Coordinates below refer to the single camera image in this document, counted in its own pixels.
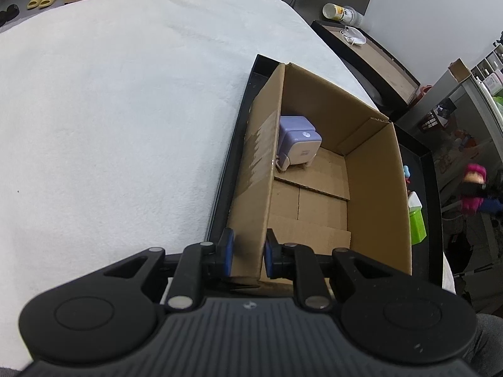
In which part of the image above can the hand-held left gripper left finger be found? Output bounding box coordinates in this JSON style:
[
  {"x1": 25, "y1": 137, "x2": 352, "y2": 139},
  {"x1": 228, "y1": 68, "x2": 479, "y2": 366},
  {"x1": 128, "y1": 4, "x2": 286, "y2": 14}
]
[{"x1": 103, "y1": 228, "x2": 235, "y2": 310}]

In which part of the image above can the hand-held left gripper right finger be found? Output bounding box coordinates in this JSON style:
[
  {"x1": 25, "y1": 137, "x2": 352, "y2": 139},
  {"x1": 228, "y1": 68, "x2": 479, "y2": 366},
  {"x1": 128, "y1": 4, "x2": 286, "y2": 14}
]
[{"x1": 264, "y1": 228, "x2": 394, "y2": 311}]

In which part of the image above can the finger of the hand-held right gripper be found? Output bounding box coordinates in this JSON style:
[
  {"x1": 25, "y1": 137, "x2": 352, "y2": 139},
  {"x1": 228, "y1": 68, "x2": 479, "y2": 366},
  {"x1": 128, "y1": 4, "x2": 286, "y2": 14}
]
[{"x1": 481, "y1": 195, "x2": 503, "y2": 216}]

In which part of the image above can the pink doll figure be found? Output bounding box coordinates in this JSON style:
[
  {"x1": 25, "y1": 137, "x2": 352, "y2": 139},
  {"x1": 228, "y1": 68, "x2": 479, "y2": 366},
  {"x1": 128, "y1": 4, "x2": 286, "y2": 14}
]
[{"x1": 460, "y1": 164, "x2": 490, "y2": 216}]

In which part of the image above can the brown cardboard box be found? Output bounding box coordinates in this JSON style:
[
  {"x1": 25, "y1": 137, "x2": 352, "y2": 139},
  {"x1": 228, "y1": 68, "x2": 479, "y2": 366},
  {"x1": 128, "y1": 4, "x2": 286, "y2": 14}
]
[{"x1": 226, "y1": 62, "x2": 413, "y2": 287}]

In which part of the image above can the green toy house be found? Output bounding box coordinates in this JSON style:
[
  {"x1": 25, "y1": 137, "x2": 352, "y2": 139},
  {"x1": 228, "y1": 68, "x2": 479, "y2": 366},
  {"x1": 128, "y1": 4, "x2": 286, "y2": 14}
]
[{"x1": 409, "y1": 204, "x2": 427, "y2": 246}]

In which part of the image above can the lavender cube toy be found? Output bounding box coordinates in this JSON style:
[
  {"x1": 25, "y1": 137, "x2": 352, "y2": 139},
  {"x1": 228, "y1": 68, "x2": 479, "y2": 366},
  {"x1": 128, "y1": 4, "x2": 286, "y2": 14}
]
[{"x1": 275, "y1": 116, "x2": 323, "y2": 172}]

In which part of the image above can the pink bottle with white cap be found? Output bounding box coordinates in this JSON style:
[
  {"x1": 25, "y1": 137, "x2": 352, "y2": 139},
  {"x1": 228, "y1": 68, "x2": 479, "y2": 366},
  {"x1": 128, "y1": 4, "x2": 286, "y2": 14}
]
[{"x1": 483, "y1": 70, "x2": 503, "y2": 93}]

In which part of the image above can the drawer organiser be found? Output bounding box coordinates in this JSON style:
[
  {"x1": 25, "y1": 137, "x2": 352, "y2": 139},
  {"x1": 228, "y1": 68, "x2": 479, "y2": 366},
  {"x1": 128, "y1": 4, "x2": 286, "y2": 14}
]
[{"x1": 469, "y1": 43, "x2": 503, "y2": 87}]

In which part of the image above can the black tray with cardboard sheet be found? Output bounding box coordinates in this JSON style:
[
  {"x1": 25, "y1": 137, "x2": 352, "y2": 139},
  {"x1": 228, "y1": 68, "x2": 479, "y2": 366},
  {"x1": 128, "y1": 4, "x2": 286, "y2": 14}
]
[{"x1": 311, "y1": 19, "x2": 421, "y2": 116}]

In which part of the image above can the white face mask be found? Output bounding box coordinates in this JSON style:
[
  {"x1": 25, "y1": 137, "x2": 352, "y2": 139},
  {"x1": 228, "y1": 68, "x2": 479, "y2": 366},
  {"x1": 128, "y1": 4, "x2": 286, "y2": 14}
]
[{"x1": 340, "y1": 25, "x2": 368, "y2": 46}]

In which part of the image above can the stack of disposable cups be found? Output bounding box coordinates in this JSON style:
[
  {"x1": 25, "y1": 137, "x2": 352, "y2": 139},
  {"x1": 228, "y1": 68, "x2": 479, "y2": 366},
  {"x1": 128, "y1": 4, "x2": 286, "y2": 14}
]
[{"x1": 322, "y1": 3, "x2": 364, "y2": 25}]

